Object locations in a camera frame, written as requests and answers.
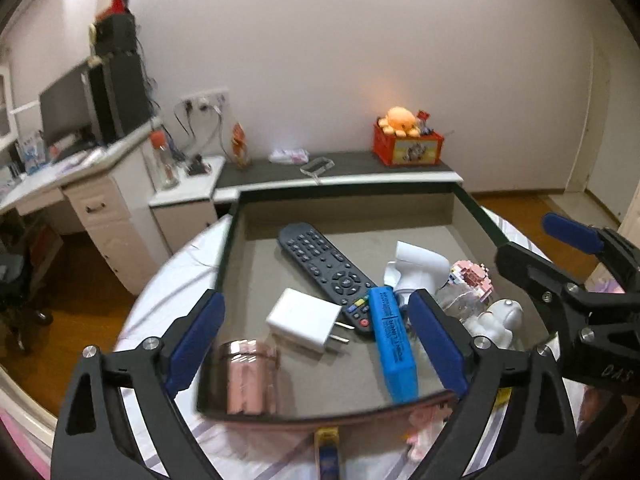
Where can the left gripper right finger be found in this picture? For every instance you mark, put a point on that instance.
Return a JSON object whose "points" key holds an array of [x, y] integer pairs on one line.
{"points": [[537, 436]]}

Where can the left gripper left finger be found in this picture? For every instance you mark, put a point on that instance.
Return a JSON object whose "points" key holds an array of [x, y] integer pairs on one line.
{"points": [[93, 437]]}

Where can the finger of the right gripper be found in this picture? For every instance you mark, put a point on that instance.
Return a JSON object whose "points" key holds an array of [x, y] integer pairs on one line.
{"points": [[575, 234], [543, 281]]}

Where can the white astronaut figurine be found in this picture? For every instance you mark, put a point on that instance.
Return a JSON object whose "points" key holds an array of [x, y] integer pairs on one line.
{"points": [[499, 323]]}

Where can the pink block toy pig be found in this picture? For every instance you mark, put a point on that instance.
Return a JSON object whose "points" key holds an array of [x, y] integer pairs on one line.
{"points": [[474, 275]]}

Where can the pink white block kitty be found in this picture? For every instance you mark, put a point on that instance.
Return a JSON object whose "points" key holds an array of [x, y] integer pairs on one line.
{"points": [[426, 424]]}

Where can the white plug-in night light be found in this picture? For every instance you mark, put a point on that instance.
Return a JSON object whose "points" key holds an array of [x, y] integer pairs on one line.
{"points": [[414, 268]]}

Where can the rose gold metal cup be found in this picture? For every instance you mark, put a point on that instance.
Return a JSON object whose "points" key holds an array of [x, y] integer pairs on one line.
{"points": [[249, 377]]}

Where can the blue highlighter marker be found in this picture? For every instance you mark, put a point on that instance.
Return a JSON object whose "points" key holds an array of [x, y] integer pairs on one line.
{"points": [[394, 350]]}

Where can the black remote control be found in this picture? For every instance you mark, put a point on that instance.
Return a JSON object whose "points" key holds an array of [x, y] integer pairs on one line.
{"points": [[339, 279]]}

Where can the white USB charger plug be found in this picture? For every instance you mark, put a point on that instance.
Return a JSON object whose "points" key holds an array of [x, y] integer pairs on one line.
{"points": [[306, 320]]}

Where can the yellow highlighter marker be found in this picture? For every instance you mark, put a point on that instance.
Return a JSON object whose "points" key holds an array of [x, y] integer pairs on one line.
{"points": [[502, 397]]}

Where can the striped white round tablecloth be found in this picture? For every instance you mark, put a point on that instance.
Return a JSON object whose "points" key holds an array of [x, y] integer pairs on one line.
{"points": [[236, 453]]}

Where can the black office chair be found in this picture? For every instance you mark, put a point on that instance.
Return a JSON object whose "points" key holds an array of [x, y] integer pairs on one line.
{"points": [[18, 310]]}

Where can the red toy storage crate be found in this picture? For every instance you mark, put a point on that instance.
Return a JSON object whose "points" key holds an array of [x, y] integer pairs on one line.
{"points": [[407, 151]]}

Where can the orange octopus plush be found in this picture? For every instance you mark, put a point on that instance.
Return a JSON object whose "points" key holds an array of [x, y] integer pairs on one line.
{"points": [[400, 122]]}

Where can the white side cabinet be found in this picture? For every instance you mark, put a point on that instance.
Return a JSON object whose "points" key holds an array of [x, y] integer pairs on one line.
{"points": [[186, 210]]}

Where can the white desk with drawers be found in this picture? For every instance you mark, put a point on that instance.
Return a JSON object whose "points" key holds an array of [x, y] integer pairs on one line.
{"points": [[109, 192]]}

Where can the black low TV bench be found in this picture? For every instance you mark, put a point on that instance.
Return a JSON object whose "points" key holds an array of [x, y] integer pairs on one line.
{"points": [[349, 168]]}

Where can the bottle with orange cap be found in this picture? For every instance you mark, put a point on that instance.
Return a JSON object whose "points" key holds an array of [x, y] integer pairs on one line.
{"points": [[164, 162]]}

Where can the white smartphone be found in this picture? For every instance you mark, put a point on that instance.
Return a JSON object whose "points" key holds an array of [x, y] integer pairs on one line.
{"points": [[317, 166]]}

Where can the pink tissue pack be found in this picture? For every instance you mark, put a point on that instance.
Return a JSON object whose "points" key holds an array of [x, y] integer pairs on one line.
{"points": [[299, 156]]}

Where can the orange snack bag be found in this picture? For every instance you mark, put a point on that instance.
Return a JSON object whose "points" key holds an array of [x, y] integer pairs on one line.
{"points": [[239, 146]]}

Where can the black computer monitor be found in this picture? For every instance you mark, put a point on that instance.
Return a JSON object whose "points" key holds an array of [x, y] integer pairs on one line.
{"points": [[64, 108]]}

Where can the black computer tower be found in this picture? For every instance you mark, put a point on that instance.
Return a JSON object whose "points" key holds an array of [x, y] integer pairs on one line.
{"points": [[116, 95]]}

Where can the black speaker box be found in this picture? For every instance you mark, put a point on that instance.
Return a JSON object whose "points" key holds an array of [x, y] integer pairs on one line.
{"points": [[117, 33]]}

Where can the wall power outlet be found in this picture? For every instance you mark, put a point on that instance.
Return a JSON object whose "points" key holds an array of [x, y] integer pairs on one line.
{"points": [[205, 99]]}

